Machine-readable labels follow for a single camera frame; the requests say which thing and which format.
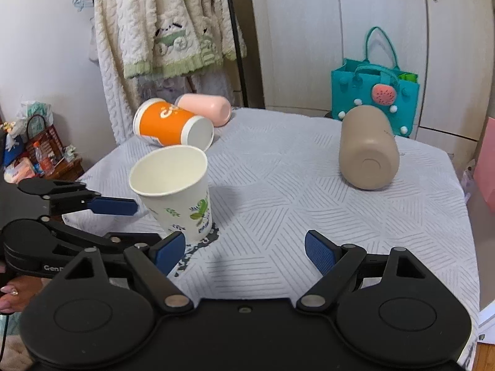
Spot orange paper cup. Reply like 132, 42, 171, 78
132, 98, 214, 150

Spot wooden side table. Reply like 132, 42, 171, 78
4, 155, 84, 182

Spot white cable-knit robe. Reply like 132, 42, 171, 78
88, 0, 155, 145

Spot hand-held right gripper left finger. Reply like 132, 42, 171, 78
64, 231, 194, 315

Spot white wardrobe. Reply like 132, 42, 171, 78
247, 0, 495, 163

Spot pink box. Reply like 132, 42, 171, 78
474, 117, 495, 217

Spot pink plastic cup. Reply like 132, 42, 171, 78
175, 93, 232, 127

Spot black cable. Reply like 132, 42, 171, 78
0, 311, 10, 360

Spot white leaf-print paper cup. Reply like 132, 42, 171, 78
129, 145, 214, 245

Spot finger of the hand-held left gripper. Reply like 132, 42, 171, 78
42, 220, 163, 258
17, 178, 139, 217

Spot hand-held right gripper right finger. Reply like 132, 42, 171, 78
296, 231, 428, 313

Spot beige tumbler cup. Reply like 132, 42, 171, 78
339, 106, 400, 191

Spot cream knitted clothes on rack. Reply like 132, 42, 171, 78
91, 0, 249, 108

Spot grey patterned tablecloth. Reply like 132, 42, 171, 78
64, 106, 482, 313

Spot person's left hand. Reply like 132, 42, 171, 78
0, 277, 43, 314

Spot orange snack packet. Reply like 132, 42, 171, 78
5, 158, 39, 183

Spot red woven basket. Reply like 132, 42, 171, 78
25, 116, 64, 163

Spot white green tissue pack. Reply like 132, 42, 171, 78
17, 100, 53, 132

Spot pink watermelon bag charm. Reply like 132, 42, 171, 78
371, 84, 397, 105

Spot teal tote bag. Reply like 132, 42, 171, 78
330, 27, 420, 138

